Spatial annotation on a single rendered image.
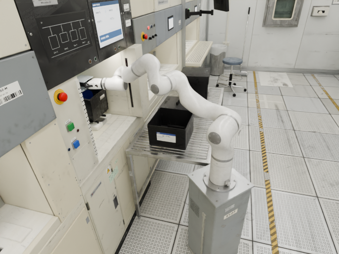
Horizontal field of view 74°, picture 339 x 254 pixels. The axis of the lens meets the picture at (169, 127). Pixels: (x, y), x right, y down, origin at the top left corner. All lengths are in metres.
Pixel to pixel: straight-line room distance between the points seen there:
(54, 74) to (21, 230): 0.69
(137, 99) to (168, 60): 1.46
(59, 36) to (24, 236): 0.85
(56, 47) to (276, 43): 5.07
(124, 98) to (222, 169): 0.93
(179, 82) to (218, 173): 0.53
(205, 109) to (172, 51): 1.99
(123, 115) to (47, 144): 0.92
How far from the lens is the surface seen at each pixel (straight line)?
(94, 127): 1.70
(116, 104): 1.83
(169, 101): 2.03
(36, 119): 0.98
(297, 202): 2.49
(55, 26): 1.07
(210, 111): 1.16
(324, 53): 5.94
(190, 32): 4.51
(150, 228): 2.10
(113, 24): 1.46
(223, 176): 1.29
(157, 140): 1.60
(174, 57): 3.07
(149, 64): 1.24
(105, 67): 1.75
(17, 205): 1.37
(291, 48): 5.76
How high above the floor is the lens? 1.73
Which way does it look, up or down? 32 degrees down
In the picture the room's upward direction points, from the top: 2 degrees counter-clockwise
